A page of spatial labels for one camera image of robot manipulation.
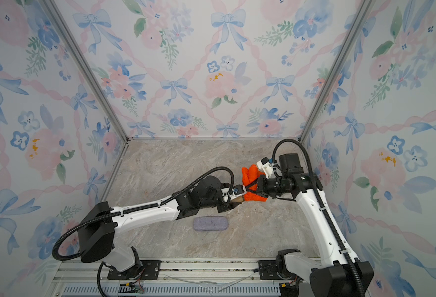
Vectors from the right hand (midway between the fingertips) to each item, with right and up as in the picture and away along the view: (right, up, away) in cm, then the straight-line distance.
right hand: (248, 188), depth 71 cm
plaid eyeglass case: (-4, -4, +1) cm, 6 cm away
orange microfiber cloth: (0, +5, 0) cm, 5 cm away
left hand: (-3, -3, +4) cm, 6 cm away
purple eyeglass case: (-15, -17, +12) cm, 26 cm away
